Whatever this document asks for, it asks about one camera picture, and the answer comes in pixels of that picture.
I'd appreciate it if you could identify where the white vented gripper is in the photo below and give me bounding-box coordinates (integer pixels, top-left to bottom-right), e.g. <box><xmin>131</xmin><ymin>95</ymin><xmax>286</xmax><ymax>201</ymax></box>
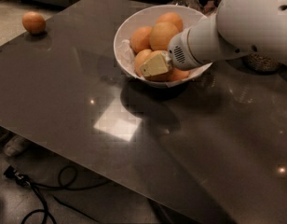
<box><xmin>140</xmin><ymin>28</ymin><xmax>209</xmax><ymax>77</ymax></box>

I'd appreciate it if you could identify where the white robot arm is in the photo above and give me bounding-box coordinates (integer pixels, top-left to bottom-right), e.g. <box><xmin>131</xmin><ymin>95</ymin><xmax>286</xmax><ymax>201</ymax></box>
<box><xmin>141</xmin><ymin>0</ymin><xmax>287</xmax><ymax>77</ymax></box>

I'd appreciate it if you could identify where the front large orange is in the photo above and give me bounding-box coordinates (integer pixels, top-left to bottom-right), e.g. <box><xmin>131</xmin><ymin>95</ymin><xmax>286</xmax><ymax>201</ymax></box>
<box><xmin>134</xmin><ymin>49</ymin><xmax>172</xmax><ymax>82</ymax></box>

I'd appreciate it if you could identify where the front right orange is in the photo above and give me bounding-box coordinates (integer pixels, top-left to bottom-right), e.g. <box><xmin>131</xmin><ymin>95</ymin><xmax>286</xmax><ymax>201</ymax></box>
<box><xmin>168</xmin><ymin>68</ymin><xmax>189</xmax><ymax>82</ymax></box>

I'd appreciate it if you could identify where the left orange in bowl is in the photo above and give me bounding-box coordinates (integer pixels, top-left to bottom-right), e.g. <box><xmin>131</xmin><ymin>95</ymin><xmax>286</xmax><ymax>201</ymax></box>
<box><xmin>130</xmin><ymin>26</ymin><xmax>152</xmax><ymax>53</ymax></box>

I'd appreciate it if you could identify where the orange in bowl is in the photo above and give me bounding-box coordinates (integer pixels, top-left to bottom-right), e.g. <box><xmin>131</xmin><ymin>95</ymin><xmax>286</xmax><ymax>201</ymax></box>
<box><xmin>157</xmin><ymin>12</ymin><xmax>184</xmax><ymax>32</ymax></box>
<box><xmin>130</xmin><ymin>26</ymin><xmax>152</xmax><ymax>53</ymax></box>

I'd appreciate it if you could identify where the top centre orange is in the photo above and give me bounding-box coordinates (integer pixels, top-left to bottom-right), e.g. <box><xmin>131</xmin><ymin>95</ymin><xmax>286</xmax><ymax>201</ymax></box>
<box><xmin>149</xmin><ymin>21</ymin><xmax>179</xmax><ymax>50</ymax></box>

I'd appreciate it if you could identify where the back orange in bowl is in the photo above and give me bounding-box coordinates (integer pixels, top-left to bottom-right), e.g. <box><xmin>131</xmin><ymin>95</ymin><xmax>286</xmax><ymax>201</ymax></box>
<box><xmin>157</xmin><ymin>12</ymin><xmax>184</xmax><ymax>32</ymax></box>

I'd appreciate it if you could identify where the white paper bowl liner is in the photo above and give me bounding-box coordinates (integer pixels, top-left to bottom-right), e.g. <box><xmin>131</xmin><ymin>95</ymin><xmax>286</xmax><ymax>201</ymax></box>
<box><xmin>116</xmin><ymin>7</ymin><xmax>212</xmax><ymax>89</ymax></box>

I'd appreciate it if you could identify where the white bowl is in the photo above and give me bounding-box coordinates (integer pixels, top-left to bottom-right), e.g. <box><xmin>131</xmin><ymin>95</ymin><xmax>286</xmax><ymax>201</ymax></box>
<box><xmin>113</xmin><ymin>4</ymin><xmax>213</xmax><ymax>89</ymax></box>

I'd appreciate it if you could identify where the glass jar with grains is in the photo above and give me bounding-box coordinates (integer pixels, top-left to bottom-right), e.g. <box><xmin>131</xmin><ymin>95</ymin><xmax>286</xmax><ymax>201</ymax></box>
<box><xmin>243</xmin><ymin>54</ymin><xmax>281</xmax><ymax>74</ymax></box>

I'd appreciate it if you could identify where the orange on table corner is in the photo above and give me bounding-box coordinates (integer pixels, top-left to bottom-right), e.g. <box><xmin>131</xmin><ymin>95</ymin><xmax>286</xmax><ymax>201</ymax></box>
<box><xmin>21</xmin><ymin>12</ymin><xmax>46</xmax><ymax>35</ymax></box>

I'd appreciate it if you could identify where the white object under table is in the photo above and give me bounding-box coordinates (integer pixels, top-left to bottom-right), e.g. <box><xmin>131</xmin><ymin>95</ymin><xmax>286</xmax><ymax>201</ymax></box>
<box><xmin>3</xmin><ymin>135</ymin><xmax>31</xmax><ymax>157</ymax></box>

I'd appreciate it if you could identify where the black cable on floor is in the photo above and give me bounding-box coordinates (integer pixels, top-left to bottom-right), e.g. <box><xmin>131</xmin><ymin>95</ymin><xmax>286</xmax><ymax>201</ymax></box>
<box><xmin>3</xmin><ymin>164</ymin><xmax>112</xmax><ymax>224</ymax></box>

